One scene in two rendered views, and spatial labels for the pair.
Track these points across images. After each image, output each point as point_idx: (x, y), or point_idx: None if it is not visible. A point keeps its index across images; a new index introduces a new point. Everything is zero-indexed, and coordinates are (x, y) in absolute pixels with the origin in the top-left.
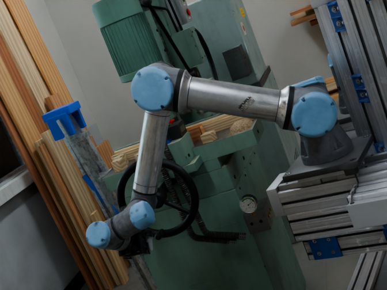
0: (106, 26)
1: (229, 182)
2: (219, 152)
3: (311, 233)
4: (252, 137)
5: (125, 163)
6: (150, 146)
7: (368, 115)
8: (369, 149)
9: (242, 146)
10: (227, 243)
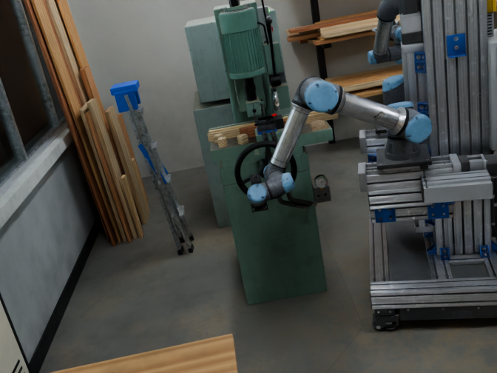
0: (233, 33)
1: (306, 164)
2: (305, 142)
3: (382, 205)
4: (330, 134)
5: (226, 141)
6: (293, 134)
7: None
8: None
9: (322, 140)
10: (303, 208)
